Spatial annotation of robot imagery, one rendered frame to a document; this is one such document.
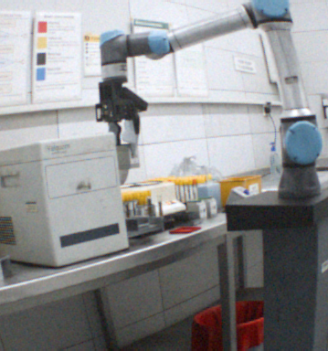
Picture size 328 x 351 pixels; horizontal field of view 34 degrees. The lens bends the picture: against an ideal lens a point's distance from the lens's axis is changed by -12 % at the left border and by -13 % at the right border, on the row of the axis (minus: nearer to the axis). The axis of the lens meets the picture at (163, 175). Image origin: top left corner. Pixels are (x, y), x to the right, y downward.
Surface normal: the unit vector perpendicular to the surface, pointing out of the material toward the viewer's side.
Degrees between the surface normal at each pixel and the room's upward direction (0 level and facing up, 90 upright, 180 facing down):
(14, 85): 95
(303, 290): 90
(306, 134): 99
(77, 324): 90
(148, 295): 90
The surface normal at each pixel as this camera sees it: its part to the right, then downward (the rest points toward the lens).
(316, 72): -0.58, 0.11
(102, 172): 0.80, -0.06
